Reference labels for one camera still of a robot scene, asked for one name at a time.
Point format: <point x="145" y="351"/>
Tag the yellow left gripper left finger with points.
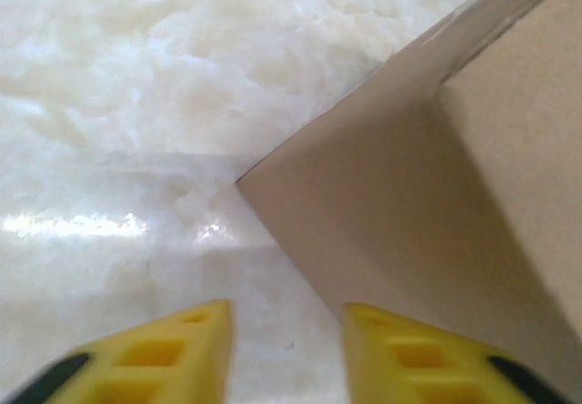
<point x="204" y="367"/>

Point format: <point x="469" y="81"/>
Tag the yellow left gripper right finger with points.
<point x="373" y="367"/>

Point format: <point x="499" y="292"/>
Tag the brown cardboard express box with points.
<point x="409" y="194"/>

